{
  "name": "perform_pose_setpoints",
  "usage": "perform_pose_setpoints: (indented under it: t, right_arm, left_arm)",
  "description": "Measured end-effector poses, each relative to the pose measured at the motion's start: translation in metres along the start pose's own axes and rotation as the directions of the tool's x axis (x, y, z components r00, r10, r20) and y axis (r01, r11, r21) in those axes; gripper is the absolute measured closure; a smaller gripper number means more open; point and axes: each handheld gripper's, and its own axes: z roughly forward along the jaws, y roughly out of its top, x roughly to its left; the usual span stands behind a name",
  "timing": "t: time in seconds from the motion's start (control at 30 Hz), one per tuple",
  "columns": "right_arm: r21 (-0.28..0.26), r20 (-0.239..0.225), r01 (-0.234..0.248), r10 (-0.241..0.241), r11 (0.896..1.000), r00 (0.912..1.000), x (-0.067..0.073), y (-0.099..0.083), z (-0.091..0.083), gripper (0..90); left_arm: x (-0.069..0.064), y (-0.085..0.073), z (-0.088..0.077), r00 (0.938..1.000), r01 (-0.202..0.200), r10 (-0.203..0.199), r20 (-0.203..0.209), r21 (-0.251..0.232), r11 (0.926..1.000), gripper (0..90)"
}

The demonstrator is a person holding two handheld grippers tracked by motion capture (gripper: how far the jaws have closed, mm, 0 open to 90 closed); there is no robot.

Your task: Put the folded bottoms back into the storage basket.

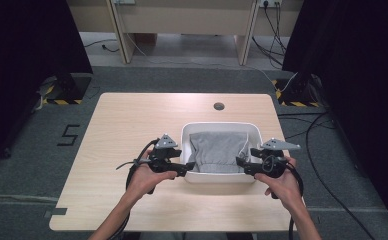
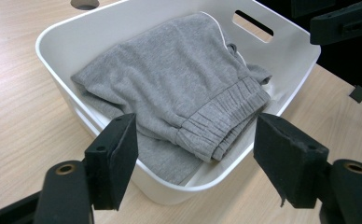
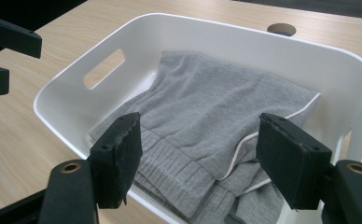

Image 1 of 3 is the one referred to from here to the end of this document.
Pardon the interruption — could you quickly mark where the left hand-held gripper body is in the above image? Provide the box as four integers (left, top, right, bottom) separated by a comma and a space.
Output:
150, 133, 182, 174

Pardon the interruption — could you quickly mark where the person's right hand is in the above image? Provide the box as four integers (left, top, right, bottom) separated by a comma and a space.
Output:
254, 158, 305, 211

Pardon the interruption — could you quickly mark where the grey strap on left gripper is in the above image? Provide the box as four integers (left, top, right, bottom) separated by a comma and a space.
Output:
115, 159, 150, 171

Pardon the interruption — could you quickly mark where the beige desk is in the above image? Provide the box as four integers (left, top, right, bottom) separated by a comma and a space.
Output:
65, 0, 305, 67

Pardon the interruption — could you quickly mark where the black stand base striped tape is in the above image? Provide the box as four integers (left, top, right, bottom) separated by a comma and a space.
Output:
271, 77, 322, 109
35, 73, 93, 106

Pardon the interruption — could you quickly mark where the black curtain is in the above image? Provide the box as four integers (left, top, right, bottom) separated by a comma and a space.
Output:
281, 0, 388, 236
0, 0, 93, 169

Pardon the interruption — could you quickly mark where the black floor cable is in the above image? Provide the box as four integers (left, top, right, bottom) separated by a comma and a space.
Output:
276, 111, 337, 140
305, 112, 377, 240

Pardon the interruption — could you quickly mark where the white wall socket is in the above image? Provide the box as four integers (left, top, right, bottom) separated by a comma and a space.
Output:
259, 0, 284, 9

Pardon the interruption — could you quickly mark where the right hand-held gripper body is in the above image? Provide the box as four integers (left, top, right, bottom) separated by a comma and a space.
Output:
251, 137, 301, 179

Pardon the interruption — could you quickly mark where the black cable with plug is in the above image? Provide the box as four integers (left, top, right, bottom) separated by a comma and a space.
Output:
82, 39, 121, 54

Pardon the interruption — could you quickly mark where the black power cables bundle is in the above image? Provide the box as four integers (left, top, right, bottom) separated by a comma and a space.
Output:
251, 1, 288, 70

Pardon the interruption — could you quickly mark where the grey cloth garment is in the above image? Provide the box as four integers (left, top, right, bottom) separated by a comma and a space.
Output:
189, 130, 251, 174

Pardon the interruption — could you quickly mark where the white plastic bin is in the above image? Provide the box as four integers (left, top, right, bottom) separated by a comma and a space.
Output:
180, 121, 264, 184

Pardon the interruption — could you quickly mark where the person's left hand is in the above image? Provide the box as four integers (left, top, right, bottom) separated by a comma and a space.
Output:
126, 158, 178, 201

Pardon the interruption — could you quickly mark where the grey floor tape piece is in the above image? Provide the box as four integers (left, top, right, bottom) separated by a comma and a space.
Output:
43, 207, 68, 220

